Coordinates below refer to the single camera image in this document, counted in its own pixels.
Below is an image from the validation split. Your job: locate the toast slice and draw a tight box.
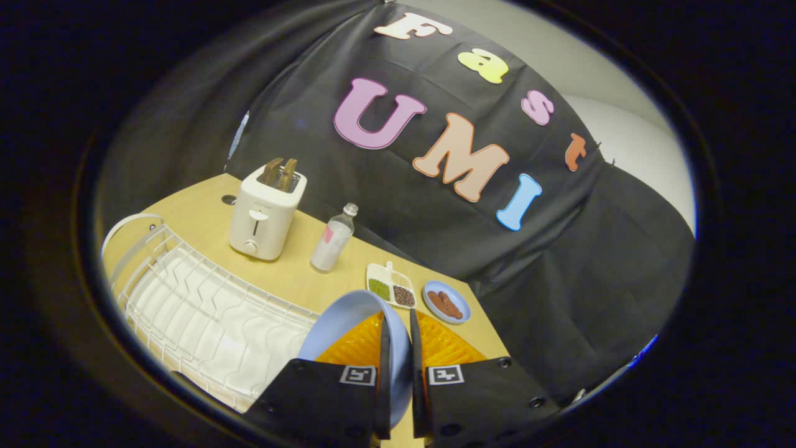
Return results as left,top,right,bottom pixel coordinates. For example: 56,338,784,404
277,159,299,192
259,157,284,186

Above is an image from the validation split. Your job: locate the small blue dish with sausages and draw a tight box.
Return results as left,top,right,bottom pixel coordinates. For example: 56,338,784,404
422,280,471,325

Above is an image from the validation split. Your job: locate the clear bottle with pink label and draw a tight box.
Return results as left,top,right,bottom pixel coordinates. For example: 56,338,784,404
310,202,359,273

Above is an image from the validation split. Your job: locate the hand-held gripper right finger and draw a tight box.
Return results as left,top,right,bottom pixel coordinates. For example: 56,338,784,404
409,309,562,448

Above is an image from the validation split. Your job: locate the white wire dish rack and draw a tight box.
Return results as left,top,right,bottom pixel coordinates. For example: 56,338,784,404
101,213,321,413

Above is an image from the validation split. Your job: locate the white toaster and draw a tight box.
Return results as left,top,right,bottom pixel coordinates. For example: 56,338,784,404
228,164,308,261

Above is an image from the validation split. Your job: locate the black backdrop cloth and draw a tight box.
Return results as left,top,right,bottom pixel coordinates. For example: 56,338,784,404
225,1,695,405

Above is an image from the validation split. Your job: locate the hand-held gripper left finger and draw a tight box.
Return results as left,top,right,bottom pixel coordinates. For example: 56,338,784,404
244,311,392,448

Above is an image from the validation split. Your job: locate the light blue plate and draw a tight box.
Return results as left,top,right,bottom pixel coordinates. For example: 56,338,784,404
298,289,414,429

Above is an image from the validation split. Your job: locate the white divided tray with beans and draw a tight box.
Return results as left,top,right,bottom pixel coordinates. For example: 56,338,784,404
366,261,417,309

